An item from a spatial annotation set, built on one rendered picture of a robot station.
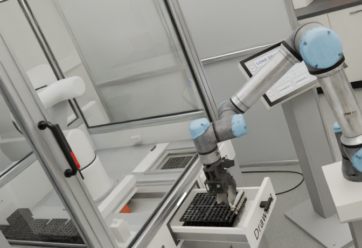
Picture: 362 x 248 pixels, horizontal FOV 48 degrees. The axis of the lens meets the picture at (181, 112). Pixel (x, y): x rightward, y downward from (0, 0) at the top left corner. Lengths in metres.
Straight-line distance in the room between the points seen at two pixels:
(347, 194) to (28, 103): 1.14
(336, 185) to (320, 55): 0.59
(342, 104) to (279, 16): 1.67
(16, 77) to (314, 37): 0.86
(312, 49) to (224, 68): 2.01
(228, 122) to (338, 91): 0.36
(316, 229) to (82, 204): 1.78
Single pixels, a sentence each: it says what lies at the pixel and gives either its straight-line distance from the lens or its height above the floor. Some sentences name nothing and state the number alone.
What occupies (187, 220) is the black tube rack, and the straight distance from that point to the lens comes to 1.64.
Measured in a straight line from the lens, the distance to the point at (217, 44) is 3.20.
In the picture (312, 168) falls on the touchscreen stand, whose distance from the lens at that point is 2.59.
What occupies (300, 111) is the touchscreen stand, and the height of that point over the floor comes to 0.80.
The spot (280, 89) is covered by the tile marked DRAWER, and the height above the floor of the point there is 1.01.
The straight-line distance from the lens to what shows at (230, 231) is 1.53.
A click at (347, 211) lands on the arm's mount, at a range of 1.61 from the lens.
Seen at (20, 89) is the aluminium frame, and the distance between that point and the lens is 1.19.
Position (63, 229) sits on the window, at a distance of 1.42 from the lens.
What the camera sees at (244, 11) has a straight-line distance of 3.04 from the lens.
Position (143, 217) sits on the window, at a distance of 1.54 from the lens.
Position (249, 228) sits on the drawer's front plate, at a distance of 1.47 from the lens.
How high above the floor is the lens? 1.80
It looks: 19 degrees down
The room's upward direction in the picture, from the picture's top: 22 degrees counter-clockwise
